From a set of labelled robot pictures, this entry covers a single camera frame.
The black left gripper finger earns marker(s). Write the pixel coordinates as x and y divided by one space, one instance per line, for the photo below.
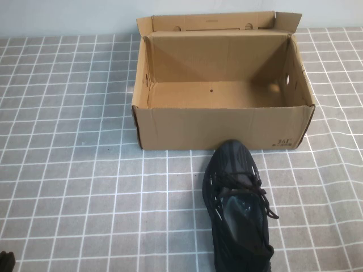
2 263
10 263

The brown cardboard shoe box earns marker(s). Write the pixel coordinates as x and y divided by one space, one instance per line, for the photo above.
184 127

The black knit sneaker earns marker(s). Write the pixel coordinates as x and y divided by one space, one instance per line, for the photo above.
238 215

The grey white-checked tablecloth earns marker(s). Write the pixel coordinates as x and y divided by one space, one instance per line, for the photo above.
71 170

